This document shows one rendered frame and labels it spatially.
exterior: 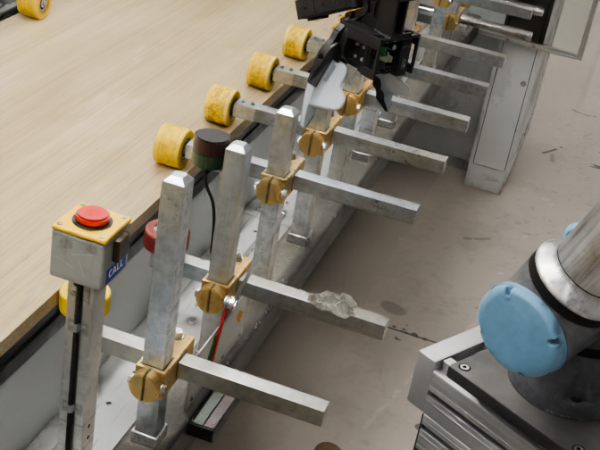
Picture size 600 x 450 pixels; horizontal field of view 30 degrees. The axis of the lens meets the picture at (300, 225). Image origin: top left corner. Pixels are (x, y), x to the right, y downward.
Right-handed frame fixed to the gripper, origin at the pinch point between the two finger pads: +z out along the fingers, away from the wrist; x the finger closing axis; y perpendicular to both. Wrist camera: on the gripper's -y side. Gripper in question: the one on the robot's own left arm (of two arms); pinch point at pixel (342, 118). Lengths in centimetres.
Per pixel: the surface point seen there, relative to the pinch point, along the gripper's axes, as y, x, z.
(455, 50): -83, 127, 37
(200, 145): -33.7, 4.6, 20.1
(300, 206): -55, 51, 53
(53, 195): -63, -4, 42
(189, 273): -37, 9, 47
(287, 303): -21, 18, 47
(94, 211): -4.8, -33.8, 8.5
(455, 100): -165, 240, 103
